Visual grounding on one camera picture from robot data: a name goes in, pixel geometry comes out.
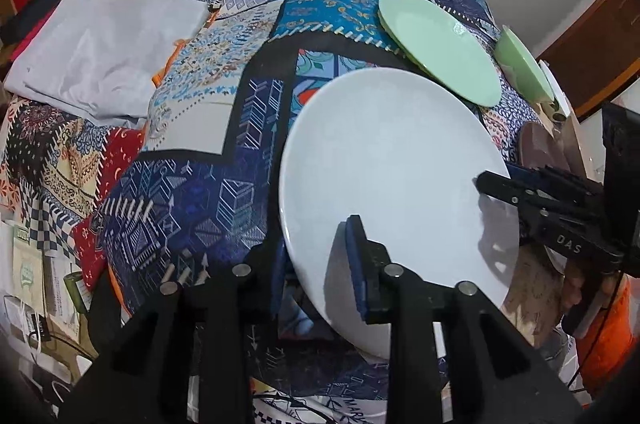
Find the patchwork printed blanket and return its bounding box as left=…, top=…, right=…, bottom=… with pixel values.
left=0, top=0, right=571, bottom=424

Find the orange garment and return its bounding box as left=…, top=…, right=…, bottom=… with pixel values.
left=575, top=279, right=632, bottom=397

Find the green plate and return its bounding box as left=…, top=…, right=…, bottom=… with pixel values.
left=377, top=0, right=502, bottom=107

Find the white plate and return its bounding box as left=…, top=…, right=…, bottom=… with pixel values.
left=279, top=68, right=521, bottom=361

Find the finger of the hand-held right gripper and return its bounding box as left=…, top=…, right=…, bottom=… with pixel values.
left=507, top=163, right=604, bottom=211
left=474, top=171, right=624, bottom=273

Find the person's right hand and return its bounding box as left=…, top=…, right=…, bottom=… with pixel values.
left=559, top=261, right=585, bottom=321

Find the pile of papers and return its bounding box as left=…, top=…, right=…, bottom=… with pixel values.
left=0, top=221, right=98, bottom=405

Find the grey folded cloth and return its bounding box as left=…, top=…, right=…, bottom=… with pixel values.
left=4, top=0, right=209, bottom=123

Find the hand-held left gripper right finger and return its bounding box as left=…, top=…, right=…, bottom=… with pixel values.
left=344, top=215, right=583, bottom=424

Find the white bowl with dark spots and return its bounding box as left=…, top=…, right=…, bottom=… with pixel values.
left=537, top=58, right=573, bottom=125

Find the large green bowl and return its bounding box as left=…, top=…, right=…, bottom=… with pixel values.
left=494, top=26, right=556, bottom=103

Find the brown wooden door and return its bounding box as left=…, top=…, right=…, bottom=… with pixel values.
left=536, top=0, right=640, bottom=119

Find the orange cloth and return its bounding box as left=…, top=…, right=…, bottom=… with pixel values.
left=151, top=45, right=184, bottom=88

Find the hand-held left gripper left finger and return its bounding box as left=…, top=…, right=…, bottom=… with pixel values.
left=60, top=235, right=291, bottom=424

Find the tan patterned cloth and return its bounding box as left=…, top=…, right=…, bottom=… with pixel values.
left=502, top=249, right=568, bottom=347

